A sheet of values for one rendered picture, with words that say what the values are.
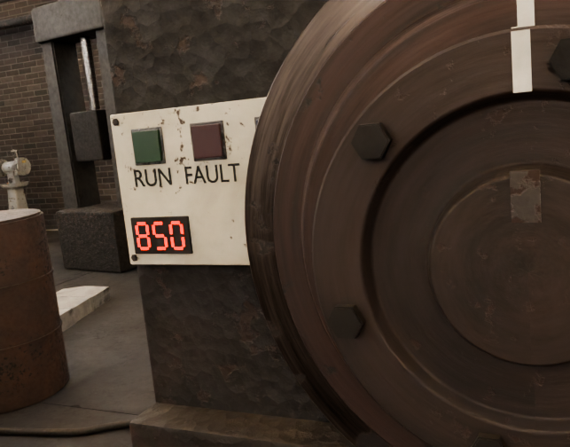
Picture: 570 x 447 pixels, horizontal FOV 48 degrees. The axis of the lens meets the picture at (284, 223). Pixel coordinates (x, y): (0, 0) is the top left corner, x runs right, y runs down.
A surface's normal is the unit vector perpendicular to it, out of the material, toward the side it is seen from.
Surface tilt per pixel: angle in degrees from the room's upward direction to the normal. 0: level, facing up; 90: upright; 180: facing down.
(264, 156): 90
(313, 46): 90
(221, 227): 90
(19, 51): 90
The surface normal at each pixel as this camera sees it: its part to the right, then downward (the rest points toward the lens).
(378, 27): -0.41, 0.19
